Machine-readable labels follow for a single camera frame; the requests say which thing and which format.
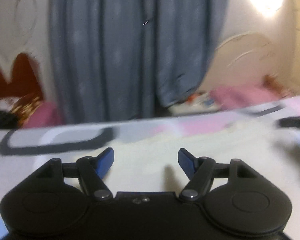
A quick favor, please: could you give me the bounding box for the cream white garment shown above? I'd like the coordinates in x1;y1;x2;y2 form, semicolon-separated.
32;119;300;198

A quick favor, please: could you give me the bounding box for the orange plush toy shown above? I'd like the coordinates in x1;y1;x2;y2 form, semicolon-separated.
263;75;285;94

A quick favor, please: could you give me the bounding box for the pastel patterned bed sheet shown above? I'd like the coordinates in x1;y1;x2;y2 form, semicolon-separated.
0;96;300;239

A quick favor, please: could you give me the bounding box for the pink blanket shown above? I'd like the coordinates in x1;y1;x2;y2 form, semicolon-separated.
209;85;292;110

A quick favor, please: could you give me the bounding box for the cream arched headboard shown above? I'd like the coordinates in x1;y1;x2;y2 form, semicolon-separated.
199;32;292;92

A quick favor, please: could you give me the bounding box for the floral patterned pillow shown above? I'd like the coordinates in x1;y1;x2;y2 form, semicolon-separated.
0;93;43;127

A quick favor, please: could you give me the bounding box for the black cloth on bed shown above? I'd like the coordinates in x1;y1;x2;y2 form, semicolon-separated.
0;111;19;129

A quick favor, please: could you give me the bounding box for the red white scalloped headboard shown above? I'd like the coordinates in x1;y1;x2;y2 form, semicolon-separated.
0;53;44;100

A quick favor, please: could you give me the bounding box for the blue grey curtain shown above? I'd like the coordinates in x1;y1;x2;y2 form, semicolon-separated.
49;0;228;124

